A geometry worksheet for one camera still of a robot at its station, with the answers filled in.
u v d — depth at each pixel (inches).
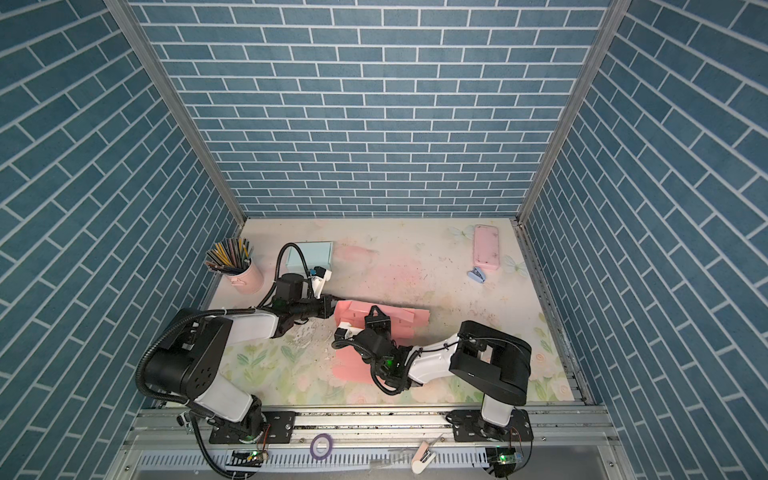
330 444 28.0
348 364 34.9
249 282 37.1
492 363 18.9
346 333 29.5
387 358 25.6
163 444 28.2
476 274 40.2
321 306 31.8
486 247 44.8
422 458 26.9
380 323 29.5
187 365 17.8
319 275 33.3
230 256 36.9
